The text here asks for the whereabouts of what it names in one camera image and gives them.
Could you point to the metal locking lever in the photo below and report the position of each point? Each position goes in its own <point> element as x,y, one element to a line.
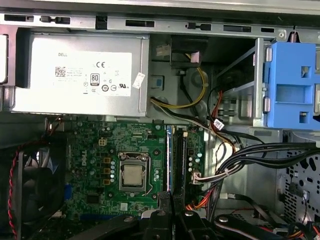
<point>151,175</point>

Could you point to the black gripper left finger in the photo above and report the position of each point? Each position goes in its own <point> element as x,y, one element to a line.
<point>165,202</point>

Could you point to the metal socket cover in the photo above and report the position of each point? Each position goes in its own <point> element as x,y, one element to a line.
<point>121,175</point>

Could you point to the blue drive latch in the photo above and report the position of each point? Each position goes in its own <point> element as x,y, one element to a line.
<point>287,75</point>

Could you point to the blue RAM stick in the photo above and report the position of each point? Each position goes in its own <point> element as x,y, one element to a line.
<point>170,160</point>

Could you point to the green motherboard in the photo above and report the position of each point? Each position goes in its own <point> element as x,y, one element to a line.
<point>140,135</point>

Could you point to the black PC case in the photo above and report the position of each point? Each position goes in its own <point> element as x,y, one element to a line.
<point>82,25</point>

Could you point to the grey power supply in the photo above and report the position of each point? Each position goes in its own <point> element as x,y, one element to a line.
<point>100,75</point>

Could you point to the small metal spring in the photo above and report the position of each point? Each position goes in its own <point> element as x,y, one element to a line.
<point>294,35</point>

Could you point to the black case fan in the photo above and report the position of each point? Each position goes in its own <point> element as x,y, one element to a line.
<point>42,190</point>

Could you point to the silver CPU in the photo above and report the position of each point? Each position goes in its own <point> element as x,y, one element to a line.
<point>133,175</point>

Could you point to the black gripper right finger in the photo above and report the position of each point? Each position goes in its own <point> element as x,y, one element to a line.
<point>180,202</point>

